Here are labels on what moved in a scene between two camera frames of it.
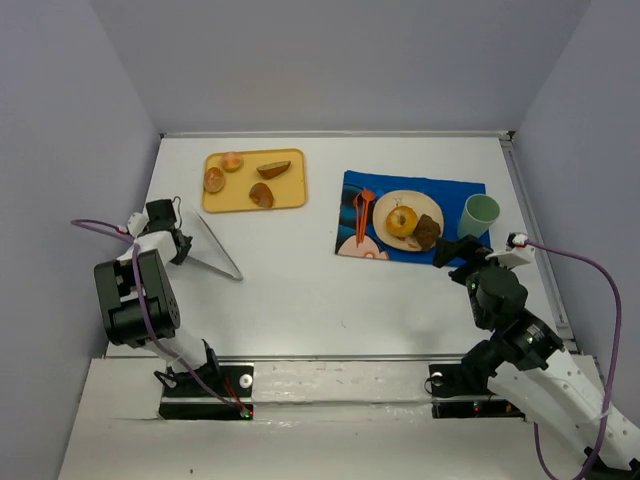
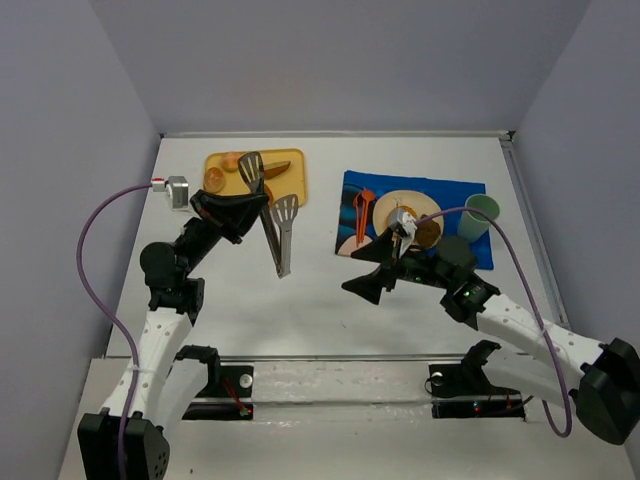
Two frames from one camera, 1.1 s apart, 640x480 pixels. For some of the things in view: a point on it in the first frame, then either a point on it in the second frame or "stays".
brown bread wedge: (273, 170) stays
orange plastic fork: (367, 196) stays
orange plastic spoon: (359, 204) stays
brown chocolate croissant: (426, 231) stays
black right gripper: (463, 255) -> (392, 267)
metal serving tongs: (207, 250) -> (277, 217)
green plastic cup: (479, 212) stays
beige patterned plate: (422, 203) stays
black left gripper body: (181, 245) -> (216, 216)
